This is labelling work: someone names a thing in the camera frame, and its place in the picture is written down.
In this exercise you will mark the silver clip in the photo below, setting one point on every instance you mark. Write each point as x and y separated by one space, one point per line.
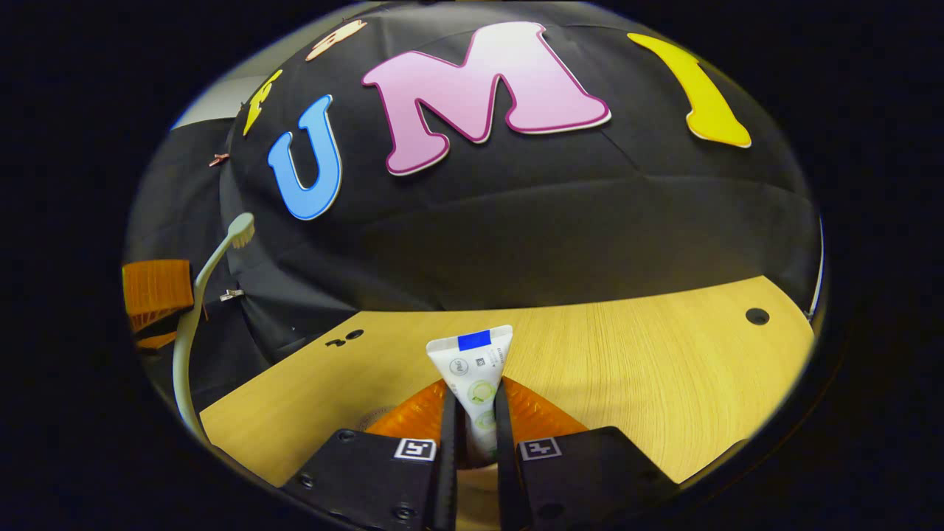
231 295

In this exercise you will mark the white toothpaste tube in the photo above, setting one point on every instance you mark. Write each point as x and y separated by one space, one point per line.
472 369

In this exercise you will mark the wooden desktop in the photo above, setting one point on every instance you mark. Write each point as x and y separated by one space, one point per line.
627 369

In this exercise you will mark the black backdrop cloth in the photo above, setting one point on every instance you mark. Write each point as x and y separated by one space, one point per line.
553 221

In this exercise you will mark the pale green toothbrush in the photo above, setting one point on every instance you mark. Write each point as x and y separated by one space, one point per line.
193 302

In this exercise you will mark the copper clip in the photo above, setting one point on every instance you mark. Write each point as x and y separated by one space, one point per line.
218 158

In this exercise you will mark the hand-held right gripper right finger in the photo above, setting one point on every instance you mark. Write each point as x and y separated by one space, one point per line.
590 479

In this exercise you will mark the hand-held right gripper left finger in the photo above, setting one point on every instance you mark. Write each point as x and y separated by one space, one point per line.
369 479

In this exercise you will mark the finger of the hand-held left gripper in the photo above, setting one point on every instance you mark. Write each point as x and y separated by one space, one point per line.
156 287
157 340

